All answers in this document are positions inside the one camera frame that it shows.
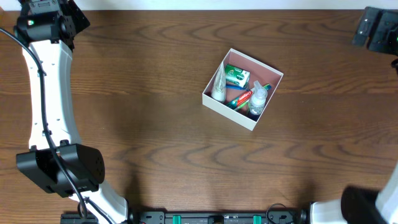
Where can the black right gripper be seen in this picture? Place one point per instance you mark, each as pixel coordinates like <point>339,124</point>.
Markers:
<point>364,26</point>

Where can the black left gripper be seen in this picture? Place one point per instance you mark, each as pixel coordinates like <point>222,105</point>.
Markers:
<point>80,18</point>

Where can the green toothbrush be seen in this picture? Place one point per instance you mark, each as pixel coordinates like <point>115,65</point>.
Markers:
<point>266,87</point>

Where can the clear foam pump bottle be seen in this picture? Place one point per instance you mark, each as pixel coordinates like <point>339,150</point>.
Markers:
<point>257,101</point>

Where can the green Dettol soap box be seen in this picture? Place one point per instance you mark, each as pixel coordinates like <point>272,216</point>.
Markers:
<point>236,75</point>

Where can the red white toothpaste tube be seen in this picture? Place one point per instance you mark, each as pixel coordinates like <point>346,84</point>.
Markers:
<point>240,100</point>

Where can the cream leaf-print lotion tube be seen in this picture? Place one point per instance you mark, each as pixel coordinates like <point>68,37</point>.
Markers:
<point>218,92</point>

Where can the blue disposable razor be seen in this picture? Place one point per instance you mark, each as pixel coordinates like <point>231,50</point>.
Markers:
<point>236,87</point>

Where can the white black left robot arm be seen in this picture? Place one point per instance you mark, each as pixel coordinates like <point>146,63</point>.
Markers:
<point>56,161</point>

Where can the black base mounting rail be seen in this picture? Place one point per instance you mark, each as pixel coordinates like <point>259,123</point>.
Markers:
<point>277,216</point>

